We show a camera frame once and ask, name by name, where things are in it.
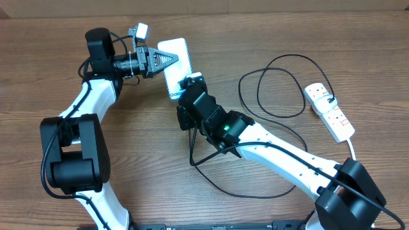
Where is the Samsung Galaxy smartphone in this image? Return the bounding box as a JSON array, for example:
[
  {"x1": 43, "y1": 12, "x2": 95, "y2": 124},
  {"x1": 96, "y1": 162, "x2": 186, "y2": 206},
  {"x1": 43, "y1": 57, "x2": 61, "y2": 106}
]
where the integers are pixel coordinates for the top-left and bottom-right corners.
[{"x1": 158, "y1": 38, "x2": 192, "y2": 101}]

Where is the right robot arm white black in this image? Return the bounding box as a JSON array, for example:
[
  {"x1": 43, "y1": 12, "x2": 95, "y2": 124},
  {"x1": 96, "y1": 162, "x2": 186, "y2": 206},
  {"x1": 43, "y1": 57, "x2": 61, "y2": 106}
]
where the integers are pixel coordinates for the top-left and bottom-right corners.
[{"x1": 177, "y1": 76, "x2": 386, "y2": 229}]

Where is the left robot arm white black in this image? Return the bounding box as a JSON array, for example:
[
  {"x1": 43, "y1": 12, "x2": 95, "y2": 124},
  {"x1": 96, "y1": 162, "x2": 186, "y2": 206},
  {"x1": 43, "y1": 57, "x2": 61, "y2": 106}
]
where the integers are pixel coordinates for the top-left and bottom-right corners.
[{"x1": 40, "y1": 23, "x2": 178, "y2": 229}]

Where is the white charger plug adapter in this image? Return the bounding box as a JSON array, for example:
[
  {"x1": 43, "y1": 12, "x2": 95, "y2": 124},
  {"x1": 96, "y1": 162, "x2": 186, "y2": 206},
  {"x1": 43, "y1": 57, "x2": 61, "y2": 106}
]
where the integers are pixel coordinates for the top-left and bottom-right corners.
[{"x1": 312, "y1": 95, "x2": 337, "y2": 115}]

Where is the white power strip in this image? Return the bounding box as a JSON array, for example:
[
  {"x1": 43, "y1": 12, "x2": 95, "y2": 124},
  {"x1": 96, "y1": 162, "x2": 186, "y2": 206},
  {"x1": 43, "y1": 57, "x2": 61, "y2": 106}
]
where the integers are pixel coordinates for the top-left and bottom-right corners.
[{"x1": 304, "y1": 83, "x2": 355, "y2": 142}]

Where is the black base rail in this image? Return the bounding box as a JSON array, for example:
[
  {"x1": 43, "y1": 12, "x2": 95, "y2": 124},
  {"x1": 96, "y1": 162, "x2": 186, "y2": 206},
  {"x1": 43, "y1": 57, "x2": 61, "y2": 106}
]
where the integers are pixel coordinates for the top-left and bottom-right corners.
[{"x1": 131, "y1": 220, "x2": 305, "y2": 230}]

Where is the white power strip cord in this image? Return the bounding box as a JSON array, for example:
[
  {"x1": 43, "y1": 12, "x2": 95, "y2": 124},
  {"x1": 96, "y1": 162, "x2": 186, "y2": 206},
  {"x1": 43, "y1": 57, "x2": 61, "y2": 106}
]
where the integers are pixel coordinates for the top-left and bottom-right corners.
[{"x1": 346, "y1": 138, "x2": 357, "y2": 161}]

